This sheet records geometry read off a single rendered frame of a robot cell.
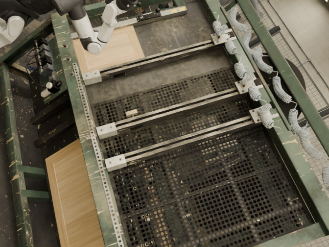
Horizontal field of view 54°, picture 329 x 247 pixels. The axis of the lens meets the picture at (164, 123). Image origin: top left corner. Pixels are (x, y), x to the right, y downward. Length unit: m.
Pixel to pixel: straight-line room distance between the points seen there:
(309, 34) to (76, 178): 6.44
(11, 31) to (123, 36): 0.91
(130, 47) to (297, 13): 6.18
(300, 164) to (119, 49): 1.52
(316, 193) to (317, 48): 5.77
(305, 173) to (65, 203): 1.65
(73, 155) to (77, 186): 0.25
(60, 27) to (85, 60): 0.37
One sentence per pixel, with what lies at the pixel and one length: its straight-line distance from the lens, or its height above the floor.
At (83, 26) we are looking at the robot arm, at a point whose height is 1.33.
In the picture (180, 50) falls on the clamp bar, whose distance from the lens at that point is 2.50.
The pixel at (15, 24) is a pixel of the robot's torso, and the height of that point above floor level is 0.98.
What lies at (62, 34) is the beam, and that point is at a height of 0.86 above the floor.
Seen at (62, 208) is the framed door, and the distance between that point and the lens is 2.57.
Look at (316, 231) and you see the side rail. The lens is 2.16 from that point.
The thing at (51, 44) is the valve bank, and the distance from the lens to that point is 2.73.
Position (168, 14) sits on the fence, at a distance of 2.78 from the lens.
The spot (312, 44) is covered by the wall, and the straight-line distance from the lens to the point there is 7.79.
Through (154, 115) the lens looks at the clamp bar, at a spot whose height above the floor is 1.26.
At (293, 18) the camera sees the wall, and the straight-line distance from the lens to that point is 8.31.
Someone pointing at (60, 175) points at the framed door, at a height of 0.37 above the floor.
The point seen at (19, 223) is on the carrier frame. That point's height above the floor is 0.13.
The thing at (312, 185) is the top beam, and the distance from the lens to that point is 2.17.
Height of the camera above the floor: 2.00
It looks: 19 degrees down
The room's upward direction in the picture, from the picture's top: 60 degrees clockwise
